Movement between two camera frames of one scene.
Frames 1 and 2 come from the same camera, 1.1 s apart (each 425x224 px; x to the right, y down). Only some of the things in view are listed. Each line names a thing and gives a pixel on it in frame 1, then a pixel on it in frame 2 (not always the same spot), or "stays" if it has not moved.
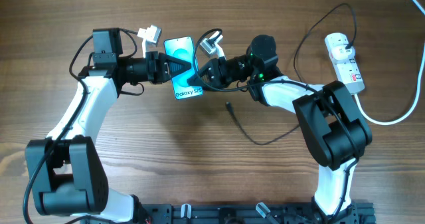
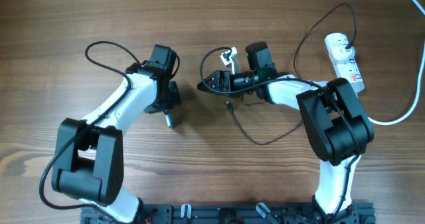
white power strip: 347,71 stays
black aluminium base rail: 270,213 stays
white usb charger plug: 339,52 stays
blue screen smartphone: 182,48 -> 169,120
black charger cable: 230,108 stays
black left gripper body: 151,58 -> 165,101
